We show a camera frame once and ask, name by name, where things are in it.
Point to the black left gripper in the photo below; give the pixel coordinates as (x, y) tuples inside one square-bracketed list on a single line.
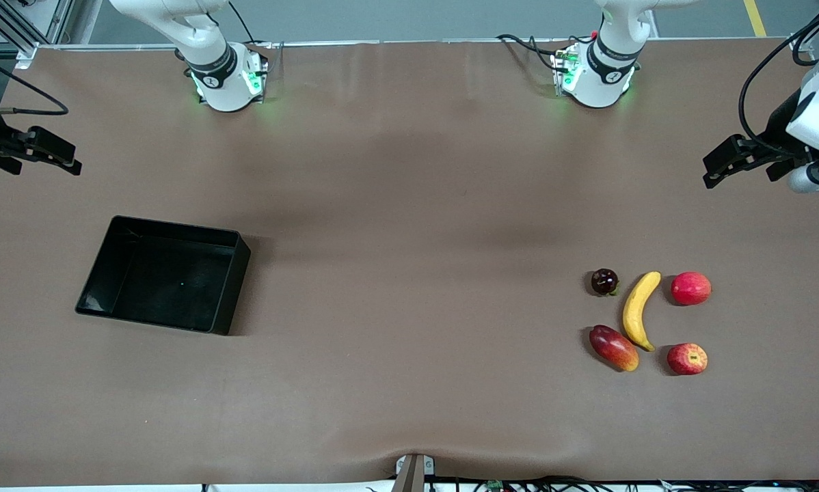
[(781, 128)]

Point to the yellow banana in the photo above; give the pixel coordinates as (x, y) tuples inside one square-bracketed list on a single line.
[(634, 311)]

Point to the black plastic box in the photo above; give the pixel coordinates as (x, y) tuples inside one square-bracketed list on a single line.
[(177, 287)]

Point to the red yellow striped apple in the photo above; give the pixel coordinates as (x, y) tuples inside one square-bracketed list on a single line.
[(686, 359)]

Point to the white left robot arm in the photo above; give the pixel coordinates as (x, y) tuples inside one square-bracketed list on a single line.
[(604, 75)]

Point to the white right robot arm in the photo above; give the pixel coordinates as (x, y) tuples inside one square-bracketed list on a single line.
[(221, 89)]

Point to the plain red round peach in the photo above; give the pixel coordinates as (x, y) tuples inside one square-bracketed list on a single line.
[(691, 288)]

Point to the dark purple mangosteen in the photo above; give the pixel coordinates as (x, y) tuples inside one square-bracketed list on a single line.
[(603, 281)]

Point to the red orange mango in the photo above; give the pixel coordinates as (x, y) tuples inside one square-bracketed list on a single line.
[(613, 347)]

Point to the small green circuit board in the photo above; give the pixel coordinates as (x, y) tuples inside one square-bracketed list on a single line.
[(495, 485)]

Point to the large table cover mat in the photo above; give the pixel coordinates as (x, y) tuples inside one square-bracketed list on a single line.
[(382, 376)]

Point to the aluminium frame post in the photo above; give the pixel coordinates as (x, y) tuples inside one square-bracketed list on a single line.
[(13, 31), (796, 42)]

